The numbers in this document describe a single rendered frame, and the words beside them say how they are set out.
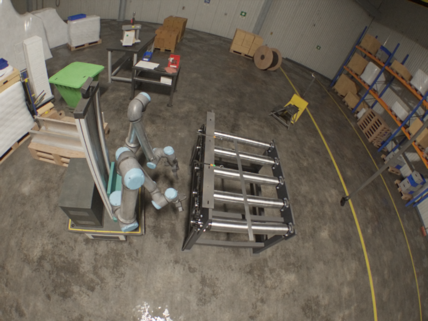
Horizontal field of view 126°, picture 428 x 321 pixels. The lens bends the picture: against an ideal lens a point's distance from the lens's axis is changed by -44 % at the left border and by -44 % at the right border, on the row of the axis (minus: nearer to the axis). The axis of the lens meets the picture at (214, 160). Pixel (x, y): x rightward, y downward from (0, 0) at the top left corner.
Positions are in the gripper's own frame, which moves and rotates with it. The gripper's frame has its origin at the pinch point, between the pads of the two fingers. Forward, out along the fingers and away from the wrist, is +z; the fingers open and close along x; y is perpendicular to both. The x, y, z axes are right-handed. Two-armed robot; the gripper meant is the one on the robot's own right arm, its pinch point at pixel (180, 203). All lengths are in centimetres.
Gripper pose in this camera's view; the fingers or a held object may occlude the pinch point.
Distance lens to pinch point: 187.6
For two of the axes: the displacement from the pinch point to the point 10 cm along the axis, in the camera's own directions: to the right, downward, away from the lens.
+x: 3.0, 8.4, -4.5
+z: 0.8, 4.4, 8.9
